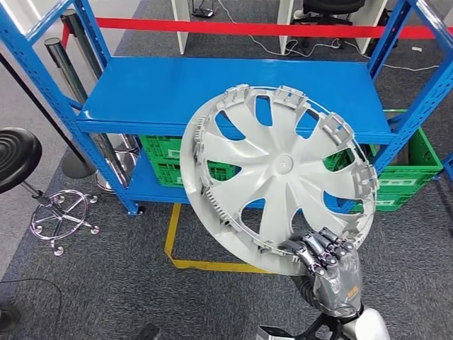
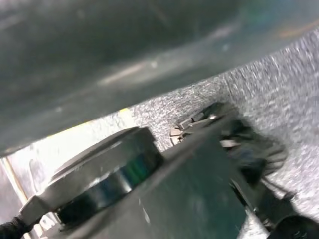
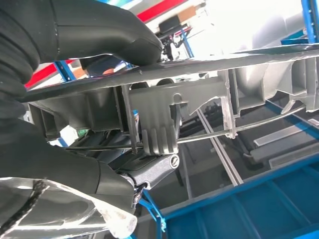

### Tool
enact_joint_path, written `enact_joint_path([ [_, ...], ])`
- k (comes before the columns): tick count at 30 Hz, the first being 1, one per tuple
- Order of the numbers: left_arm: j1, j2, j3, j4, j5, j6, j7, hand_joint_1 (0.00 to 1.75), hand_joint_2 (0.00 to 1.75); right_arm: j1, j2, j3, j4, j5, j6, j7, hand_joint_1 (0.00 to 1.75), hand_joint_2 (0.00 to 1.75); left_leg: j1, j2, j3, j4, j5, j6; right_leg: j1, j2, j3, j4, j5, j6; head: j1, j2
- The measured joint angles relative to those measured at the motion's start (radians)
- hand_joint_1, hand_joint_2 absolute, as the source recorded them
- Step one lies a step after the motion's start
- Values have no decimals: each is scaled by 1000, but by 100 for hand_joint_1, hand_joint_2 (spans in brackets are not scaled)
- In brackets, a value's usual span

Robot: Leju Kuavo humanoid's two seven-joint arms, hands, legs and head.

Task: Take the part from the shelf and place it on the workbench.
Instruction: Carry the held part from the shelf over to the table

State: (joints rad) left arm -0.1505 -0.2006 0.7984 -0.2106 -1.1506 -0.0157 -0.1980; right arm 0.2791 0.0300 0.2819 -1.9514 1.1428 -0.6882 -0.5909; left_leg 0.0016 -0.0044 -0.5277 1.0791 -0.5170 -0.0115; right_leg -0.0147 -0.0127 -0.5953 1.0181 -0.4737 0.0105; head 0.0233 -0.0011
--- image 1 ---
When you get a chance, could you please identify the black floor cable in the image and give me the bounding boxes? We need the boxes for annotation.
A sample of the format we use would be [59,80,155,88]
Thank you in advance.
[0,278,63,340]

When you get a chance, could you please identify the white office desk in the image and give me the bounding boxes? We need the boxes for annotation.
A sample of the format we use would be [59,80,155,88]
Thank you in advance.
[170,0,295,55]
[350,0,390,53]

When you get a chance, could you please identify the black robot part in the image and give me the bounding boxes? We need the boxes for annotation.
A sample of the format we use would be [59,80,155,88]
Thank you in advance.
[135,322,164,340]

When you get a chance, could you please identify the black office chair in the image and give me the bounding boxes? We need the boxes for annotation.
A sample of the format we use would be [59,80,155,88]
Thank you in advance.
[292,0,366,27]

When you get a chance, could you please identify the black router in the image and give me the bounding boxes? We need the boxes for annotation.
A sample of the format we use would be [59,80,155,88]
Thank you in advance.
[191,0,216,18]

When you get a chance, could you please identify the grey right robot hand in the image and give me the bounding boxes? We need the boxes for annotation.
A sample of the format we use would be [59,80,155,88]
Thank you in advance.
[280,227,364,320]

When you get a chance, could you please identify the white floor cable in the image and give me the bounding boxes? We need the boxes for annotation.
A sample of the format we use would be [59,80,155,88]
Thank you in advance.
[344,40,430,72]
[216,0,340,58]

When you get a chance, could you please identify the silver plastic wheel hubcap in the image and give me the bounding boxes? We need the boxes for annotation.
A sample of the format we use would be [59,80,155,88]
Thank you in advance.
[179,84,379,277]

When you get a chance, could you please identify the long red barrier belt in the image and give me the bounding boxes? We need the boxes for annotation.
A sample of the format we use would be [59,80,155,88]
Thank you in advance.
[95,17,453,41]

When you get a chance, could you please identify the black stool chrome base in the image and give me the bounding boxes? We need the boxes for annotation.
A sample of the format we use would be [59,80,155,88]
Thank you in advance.
[0,127,100,256]

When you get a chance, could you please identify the chrome stanchion post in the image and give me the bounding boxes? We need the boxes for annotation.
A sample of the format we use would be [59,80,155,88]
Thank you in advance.
[44,37,140,193]
[60,8,103,81]

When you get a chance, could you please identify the black pole grey base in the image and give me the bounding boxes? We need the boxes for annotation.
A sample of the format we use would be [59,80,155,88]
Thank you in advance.
[0,51,96,180]

